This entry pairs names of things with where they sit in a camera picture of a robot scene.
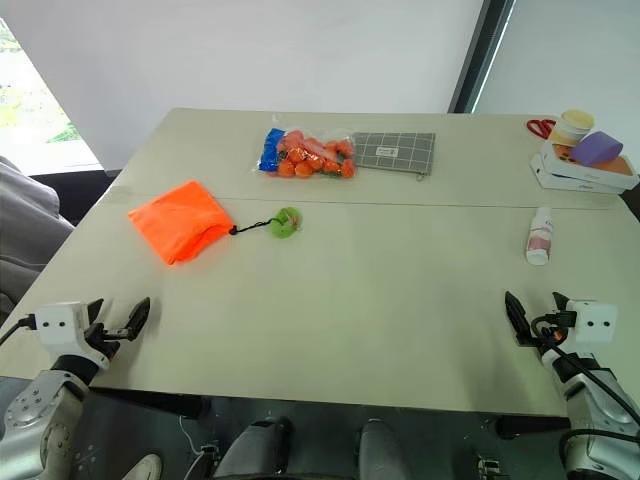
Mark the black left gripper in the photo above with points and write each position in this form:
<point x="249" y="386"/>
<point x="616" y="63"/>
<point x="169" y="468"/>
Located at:
<point x="105" y="336"/>

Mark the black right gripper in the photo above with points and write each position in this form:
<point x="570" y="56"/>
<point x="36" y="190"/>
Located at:
<point x="565" y="318"/>

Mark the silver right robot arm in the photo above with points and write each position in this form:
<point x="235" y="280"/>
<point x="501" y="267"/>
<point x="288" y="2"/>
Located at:
<point x="605" y="405"/>

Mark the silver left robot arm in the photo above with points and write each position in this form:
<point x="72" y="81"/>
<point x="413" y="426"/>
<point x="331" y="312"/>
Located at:
<point x="30" y="405"/>

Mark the clear bag of orange pieces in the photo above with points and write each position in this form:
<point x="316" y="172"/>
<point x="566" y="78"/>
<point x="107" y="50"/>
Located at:
<point x="310" y="157"/>

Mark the white bottle with pink label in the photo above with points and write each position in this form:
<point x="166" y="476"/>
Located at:
<point x="539" y="240"/>

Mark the grey fabric sofa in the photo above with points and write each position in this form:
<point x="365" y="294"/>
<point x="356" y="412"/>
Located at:
<point x="25" y="225"/>

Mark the white flat phone box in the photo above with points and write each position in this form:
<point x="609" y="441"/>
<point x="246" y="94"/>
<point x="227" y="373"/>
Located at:
<point x="575" y="182"/>

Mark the white and orange phone box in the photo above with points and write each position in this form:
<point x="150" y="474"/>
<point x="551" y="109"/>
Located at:
<point x="620" y="167"/>

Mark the purple rounded block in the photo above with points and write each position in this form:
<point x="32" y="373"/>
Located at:
<point x="597" y="147"/>

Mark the cream jar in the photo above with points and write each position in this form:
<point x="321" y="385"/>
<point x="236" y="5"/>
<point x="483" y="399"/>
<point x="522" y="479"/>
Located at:
<point x="575" y="125"/>

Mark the grey rounded robot leg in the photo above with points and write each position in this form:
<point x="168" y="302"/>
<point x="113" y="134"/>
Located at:
<point x="382" y="450"/>
<point x="250" y="450"/>

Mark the grey checked pencil case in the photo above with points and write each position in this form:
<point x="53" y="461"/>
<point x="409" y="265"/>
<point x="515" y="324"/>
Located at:
<point x="395" y="150"/>

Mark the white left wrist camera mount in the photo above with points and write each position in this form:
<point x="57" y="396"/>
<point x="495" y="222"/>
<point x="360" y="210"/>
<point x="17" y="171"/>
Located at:
<point x="60" y="322"/>

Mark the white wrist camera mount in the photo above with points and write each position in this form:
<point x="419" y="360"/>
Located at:
<point x="595" y="320"/>
<point x="60" y="322"/>

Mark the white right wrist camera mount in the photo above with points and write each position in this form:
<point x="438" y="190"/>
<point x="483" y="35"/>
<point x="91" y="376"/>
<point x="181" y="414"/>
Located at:
<point x="595" y="320"/>

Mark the black table leg bracket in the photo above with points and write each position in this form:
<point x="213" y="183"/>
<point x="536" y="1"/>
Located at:
<point x="530" y="426"/>

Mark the dark window frame post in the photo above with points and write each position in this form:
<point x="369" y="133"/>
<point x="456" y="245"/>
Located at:
<point x="480" y="60"/>

